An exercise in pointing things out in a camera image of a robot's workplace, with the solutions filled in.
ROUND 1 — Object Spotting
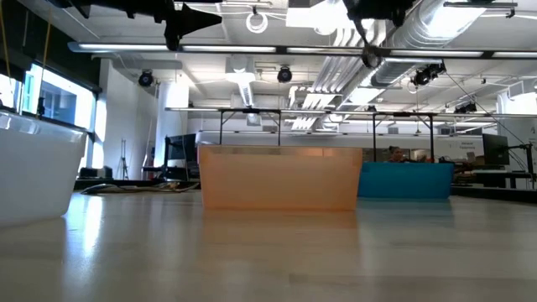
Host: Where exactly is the blue plastic bin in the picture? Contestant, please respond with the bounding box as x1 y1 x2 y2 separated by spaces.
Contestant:
357 161 456 200

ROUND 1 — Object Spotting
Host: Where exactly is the person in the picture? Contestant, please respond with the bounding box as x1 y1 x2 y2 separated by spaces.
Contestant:
386 145 407 164

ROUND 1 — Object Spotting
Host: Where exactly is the white cable coil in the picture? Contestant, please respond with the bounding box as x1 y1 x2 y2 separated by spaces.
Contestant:
245 11 269 35

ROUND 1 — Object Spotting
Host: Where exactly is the yellow hanging cable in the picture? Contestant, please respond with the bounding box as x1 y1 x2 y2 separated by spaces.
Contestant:
0 0 13 81
39 8 54 75

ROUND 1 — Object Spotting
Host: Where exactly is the clear plastic bin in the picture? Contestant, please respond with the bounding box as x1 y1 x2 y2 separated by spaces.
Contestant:
0 109 88 230

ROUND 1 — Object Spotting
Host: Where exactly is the black ceiling camera cluster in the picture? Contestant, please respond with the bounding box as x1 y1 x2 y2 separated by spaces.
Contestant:
409 61 447 88
453 102 478 115

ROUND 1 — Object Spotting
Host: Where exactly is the black aluminium table frame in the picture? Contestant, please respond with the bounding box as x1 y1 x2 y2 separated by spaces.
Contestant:
74 178 537 206

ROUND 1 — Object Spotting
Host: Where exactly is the large window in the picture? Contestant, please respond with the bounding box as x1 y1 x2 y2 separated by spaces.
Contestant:
0 62 98 169

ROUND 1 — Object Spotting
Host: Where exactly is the black equipment case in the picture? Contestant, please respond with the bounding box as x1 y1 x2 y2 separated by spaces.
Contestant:
78 165 114 180

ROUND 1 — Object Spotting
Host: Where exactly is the silver air duct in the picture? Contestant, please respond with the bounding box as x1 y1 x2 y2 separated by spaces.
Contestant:
368 0 490 89

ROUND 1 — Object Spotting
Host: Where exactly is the white ceiling light panel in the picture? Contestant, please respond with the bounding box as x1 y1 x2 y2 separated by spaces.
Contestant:
285 0 381 31

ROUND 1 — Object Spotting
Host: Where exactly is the black metal stand frame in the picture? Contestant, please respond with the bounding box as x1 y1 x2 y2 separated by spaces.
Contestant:
217 107 283 148
371 111 436 164

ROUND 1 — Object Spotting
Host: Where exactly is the black computer monitor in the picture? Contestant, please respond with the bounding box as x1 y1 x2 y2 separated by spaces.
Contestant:
481 133 511 167
163 133 198 169

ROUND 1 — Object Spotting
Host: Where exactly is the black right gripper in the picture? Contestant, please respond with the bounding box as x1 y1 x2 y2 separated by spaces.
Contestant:
344 0 416 26

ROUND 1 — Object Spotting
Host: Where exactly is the thin tripod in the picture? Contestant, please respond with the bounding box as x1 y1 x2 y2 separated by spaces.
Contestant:
116 138 131 180

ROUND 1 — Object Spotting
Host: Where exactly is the orange plastic bin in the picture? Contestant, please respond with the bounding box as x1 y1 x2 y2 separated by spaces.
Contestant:
197 144 364 211

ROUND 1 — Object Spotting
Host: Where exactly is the long LED light bar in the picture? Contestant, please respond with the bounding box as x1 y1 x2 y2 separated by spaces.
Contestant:
66 40 537 60

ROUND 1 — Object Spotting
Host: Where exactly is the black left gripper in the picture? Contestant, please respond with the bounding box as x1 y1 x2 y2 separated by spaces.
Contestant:
125 0 222 51

